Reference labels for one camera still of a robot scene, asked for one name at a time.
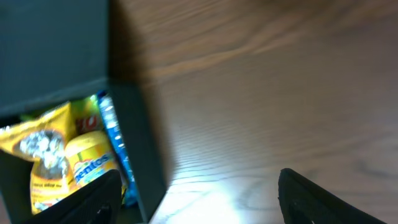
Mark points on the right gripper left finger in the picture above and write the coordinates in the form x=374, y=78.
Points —
x=97, y=202

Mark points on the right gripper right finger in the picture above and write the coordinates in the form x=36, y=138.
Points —
x=304, y=202

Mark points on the yellow Mentos bottle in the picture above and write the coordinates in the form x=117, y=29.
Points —
x=90, y=156

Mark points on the blue Oreo cookie pack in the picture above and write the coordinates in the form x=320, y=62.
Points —
x=112, y=128

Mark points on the yellow Hacks candy bag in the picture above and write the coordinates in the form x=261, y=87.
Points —
x=43, y=141

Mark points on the dark green gift box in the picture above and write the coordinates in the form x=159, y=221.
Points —
x=53, y=51

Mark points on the green Haribo gummy bag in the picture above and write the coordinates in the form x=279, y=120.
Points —
x=87, y=116

